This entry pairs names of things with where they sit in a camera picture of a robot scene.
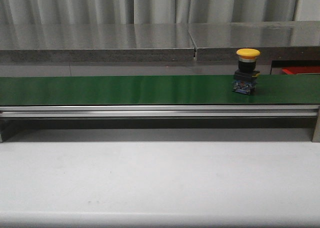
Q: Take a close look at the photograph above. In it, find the yellow push button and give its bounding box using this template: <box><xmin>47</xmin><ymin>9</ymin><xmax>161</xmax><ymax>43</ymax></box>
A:
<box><xmin>232</xmin><ymin>48</ymin><xmax>261</xmax><ymax>95</ymax></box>

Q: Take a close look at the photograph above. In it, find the grey stone counter slab left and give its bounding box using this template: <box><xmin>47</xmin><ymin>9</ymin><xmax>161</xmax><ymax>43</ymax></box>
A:
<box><xmin>0</xmin><ymin>24</ymin><xmax>195</xmax><ymax>64</ymax></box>

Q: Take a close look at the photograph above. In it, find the green conveyor belt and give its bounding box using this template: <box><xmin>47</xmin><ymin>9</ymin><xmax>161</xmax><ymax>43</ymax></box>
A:
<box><xmin>0</xmin><ymin>74</ymin><xmax>320</xmax><ymax>106</ymax></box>

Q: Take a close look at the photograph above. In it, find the left conveyor support leg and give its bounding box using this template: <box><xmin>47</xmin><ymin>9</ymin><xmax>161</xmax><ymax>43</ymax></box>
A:
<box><xmin>0</xmin><ymin>119</ymin><xmax>11</xmax><ymax>143</ymax></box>

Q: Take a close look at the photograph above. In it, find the red plastic tray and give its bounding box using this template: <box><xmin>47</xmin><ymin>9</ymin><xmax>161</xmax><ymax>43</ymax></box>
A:
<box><xmin>281</xmin><ymin>66</ymin><xmax>320</xmax><ymax>75</ymax></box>

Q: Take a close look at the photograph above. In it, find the aluminium conveyor frame rail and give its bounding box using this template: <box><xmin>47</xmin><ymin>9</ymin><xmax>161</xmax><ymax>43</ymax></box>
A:
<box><xmin>0</xmin><ymin>104</ymin><xmax>320</xmax><ymax>119</ymax></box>

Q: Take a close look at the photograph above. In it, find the grey stone counter slab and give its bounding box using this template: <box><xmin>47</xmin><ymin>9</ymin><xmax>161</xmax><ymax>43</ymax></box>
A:
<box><xmin>0</xmin><ymin>24</ymin><xmax>195</xmax><ymax>64</ymax></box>
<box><xmin>188</xmin><ymin>21</ymin><xmax>320</xmax><ymax>64</ymax></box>

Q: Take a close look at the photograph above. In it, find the grey stone counter slab right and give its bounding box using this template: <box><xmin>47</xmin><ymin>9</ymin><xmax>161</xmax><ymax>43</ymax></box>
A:
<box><xmin>188</xmin><ymin>21</ymin><xmax>320</xmax><ymax>64</ymax></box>

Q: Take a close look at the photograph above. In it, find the right conveyor support leg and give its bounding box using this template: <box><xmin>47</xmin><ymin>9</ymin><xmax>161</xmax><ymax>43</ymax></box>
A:
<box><xmin>312</xmin><ymin>116</ymin><xmax>320</xmax><ymax>143</ymax></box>

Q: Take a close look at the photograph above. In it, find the conveyor support leg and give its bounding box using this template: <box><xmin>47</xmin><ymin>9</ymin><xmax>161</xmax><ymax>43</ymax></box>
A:
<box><xmin>0</xmin><ymin>119</ymin><xmax>11</xmax><ymax>143</ymax></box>
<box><xmin>312</xmin><ymin>116</ymin><xmax>320</xmax><ymax>143</ymax></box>

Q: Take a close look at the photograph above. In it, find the grey pleated curtain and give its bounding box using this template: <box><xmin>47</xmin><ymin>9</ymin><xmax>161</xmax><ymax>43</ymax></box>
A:
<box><xmin>0</xmin><ymin>0</ymin><xmax>298</xmax><ymax>25</ymax></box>

